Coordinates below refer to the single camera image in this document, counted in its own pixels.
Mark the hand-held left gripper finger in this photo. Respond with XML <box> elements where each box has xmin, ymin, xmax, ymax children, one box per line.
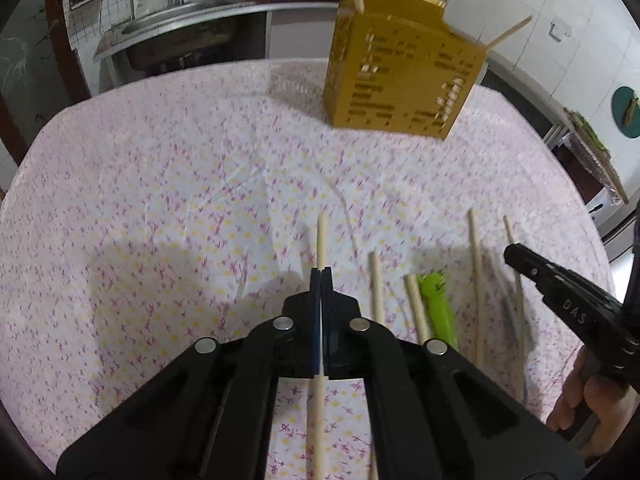
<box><xmin>56</xmin><ymin>267</ymin><xmax>323</xmax><ymax>480</ymax></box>
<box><xmin>322</xmin><ymin>267</ymin><xmax>586</xmax><ymax>480</ymax></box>

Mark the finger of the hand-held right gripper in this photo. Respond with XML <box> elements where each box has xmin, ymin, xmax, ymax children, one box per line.
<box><xmin>503</xmin><ymin>243</ymin><xmax>557</xmax><ymax>292</ymax></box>

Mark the green frog handle utensil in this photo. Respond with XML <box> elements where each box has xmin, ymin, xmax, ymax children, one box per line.
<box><xmin>419</xmin><ymin>271</ymin><xmax>460</xmax><ymax>352</ymax></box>

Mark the gold perforated utensil holder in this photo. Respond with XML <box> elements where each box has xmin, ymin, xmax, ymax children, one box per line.
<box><xmin>322</xmin><ymin>0</ymin><xmax>493</xmax><ymax>141</ymax></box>

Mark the person's right hand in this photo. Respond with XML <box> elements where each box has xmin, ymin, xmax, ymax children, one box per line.
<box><xmin>546</xmin><ymin>347</ymin><xmax>640</xmax><ymax>459</ymax></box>

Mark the wooden side shelf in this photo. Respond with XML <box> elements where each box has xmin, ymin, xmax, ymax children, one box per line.
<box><xmin>564</xmin><ymin>107</ymin><xmax>631</xmax><ymax>206</ymax></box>

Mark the green round board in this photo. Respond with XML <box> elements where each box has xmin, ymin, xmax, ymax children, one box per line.
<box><xmin>612</xmin><ymin>85</ymin><xmax>640</xmax><ymax>139</ymax></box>

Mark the floral pink tablecloth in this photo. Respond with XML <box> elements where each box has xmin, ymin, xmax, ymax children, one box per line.
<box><xmin>0</xmin><ymin>57</ymin><xmax>618</xmax><ymax>480</ymax></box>

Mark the stainless steel sink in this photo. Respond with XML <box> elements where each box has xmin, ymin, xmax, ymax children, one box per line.
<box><xmin>92</xmin><ymin>0</ymin><xmax>342</xmax><ymax>63</ymax></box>

